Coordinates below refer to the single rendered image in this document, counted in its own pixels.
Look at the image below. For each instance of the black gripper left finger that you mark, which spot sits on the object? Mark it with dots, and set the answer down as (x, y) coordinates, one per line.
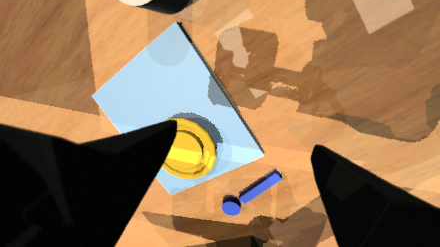
(97, 185)

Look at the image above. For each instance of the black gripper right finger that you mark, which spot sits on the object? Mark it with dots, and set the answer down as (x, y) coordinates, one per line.
(365, 210)

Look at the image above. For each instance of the light blue square mat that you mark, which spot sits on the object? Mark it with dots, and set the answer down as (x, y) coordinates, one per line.
(170, 79)

